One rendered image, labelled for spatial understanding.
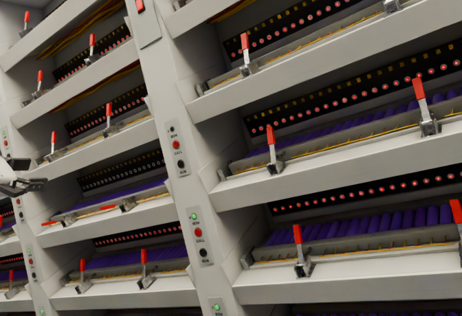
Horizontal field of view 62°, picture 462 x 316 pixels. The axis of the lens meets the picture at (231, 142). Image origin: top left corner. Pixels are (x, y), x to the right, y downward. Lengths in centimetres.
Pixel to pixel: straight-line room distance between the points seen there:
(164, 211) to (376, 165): 48
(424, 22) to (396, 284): 40
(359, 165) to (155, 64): 48
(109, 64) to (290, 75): 48
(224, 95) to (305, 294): 40
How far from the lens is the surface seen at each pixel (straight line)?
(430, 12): 64
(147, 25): 90
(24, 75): 148
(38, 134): 143
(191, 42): 92
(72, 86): 112
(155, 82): 88
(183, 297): 93
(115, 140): 99
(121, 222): 102
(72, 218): 122
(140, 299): 104
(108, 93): 132
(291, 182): 70
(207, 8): 81
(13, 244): 149
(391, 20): 65
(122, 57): 97
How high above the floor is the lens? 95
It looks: 5 degrees up
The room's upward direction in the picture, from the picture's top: 15 degrees counter-clockwise
